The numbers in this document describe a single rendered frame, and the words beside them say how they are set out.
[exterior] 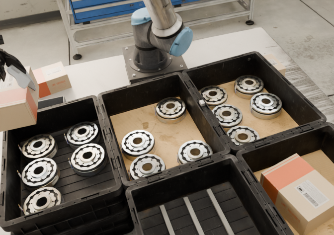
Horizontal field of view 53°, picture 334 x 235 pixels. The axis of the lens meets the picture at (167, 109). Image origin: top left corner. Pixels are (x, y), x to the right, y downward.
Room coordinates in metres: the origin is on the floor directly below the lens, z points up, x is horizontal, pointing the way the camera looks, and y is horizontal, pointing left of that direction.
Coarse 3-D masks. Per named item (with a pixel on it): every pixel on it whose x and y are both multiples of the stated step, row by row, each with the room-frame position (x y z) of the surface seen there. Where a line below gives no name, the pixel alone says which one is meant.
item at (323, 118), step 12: (228, 60) 0.98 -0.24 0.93; (264, 60) 0.96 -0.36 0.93; (276, 72) 0.88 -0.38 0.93; (192, 84) 0.87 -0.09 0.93; (288, 84) 0.81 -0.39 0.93; (300, 96) 0.75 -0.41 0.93; (312, 108) 0.69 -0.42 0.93; (216, 120) 0.69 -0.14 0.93; (324, 120) 0.64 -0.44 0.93; (288, 132) 0.61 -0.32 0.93; (228, 144) 0.59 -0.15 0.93; (252, 144) 0.58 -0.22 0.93
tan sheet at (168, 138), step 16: (128, 112) 0.87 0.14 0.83; (144, 112) 0.86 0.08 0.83; (128, 128) 0.79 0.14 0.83; (144, 128) 0.79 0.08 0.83; (160, 128) 0.78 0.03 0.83; (176, 128) 0.77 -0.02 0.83; (192, 128) 0.76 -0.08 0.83; (160, 144) 0.71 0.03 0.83; (176, 144) 0.70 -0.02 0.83; (128, 160) 0.65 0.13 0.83; (176, 160) 0.63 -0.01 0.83
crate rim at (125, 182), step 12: (132, 84) 0.90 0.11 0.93; (192, 96) 0.80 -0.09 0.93; (204, 108) 0.74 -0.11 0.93; (108, 120) 0.74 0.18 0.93; (108, 132) 0.69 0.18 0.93; (216, 132) 0.65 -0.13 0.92; (216, 156) 0.55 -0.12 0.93; (120, 168) 0.55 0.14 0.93; (168, 168) 0.53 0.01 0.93; (180, 168) 0.53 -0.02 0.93; (132, 180) 0.51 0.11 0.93; (144, 180) 0.50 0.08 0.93
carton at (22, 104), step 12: (0, 84) 0.71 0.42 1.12; (12, 84) 0.71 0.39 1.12; (36, 84) 0.77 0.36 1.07; (0, 96) 0.66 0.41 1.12; (12, 96) 0.66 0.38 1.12; (24, 96) 0.65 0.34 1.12; (36, 96) 0.73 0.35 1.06; (0, 108) 0.62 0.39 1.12; (12, 108) 0.62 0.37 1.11; (24, 108) 0.63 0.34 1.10; (36, 108) 0.68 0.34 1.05; (0, 120) 0.62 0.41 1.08; (12, 120) 0.62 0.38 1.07; (24, 120) 0.63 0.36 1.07; (36, 120) 0.64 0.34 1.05
